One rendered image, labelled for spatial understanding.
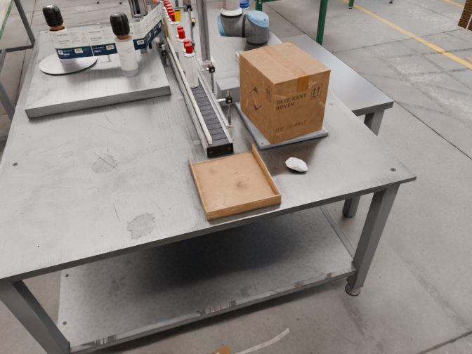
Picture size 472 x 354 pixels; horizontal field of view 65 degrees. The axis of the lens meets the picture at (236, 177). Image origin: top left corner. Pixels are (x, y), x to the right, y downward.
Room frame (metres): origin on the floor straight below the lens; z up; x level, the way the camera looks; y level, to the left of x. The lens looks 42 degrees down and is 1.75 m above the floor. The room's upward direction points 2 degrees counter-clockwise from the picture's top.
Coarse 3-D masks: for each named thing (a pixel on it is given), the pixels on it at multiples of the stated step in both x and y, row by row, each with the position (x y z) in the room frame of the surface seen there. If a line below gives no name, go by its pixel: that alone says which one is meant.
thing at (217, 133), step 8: (176, 56) 1.99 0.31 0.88; (176, 64) 1.89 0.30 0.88; (184, 72) 1.78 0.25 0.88; (192, 88) 1.61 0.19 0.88; (200, 88) 1.61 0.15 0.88; (200, 96) 1.53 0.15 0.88; (192, 104) 1.47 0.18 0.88; (200, 104) 1.46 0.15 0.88; (208, 104) 1.46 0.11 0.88; (200, 112) 1.39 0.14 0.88; (208, 112) 1.39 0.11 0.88; (208, 120) 1.33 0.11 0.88; (216, 120) 1.33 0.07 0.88; (208, 128) 1.27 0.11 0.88; (216, 128) 1.27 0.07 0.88; (216, 136) 1.21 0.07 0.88; (224, 136) 1.21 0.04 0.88; (208, 144) 1.16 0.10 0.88; (216, 144) 1.16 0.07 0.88; (224, 144) 1.16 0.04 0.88
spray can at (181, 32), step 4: (180, 32) 1.80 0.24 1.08; (184, 32) 1.81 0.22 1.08; (180, 36) 1.80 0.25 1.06; (184, 36) 1.80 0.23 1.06; (180, 40) 1.80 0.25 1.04; (180, 44) 1.79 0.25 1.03; (180, 48) 1.79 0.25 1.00; (180, 52) 1.80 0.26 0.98; (180, 56) 1.80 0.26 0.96; (184, 68) 1.79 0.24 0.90
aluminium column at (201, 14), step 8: (200, 0) 2.01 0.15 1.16; (200, 8) 2.00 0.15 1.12; (200, 16) 2.00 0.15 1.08; (200, 24) 2.00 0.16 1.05; (200, 32) 2.01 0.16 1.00; (208, 32) 2.01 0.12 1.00; (200, 40) 2.03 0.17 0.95; (208, 40) 2.01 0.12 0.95; (208, 48) 2.01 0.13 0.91; (208, 56) 2.01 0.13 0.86
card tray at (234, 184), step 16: (208, 160) 1.12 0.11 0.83; (224, 160) 1.11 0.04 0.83; (240, 160) 1.11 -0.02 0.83; (256, 160) 1.11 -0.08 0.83; (208, 176) 1.02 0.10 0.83; (224, 176) 1.02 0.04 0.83; (240, 176) 1.01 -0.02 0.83; (256, 176) 1.01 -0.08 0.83; (208, 192) 0.94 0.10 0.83; (224, 192) 0.93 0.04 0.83; (240, 192) 0.93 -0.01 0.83; (256, 192) 0.93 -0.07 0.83; (272, 192) 0.92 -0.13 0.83; (208, 208) 0.86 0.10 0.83; (224, 208) 0.82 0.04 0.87; (240, 208) 0.84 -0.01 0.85; (256, 208) 0.85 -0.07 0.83
